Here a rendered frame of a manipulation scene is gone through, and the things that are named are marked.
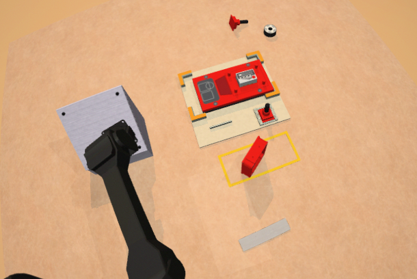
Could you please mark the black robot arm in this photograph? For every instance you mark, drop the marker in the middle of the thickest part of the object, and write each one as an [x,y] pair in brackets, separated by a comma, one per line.
[109,157]

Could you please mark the grey flat bar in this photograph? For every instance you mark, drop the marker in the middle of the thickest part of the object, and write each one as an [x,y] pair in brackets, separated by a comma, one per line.
[265,234]

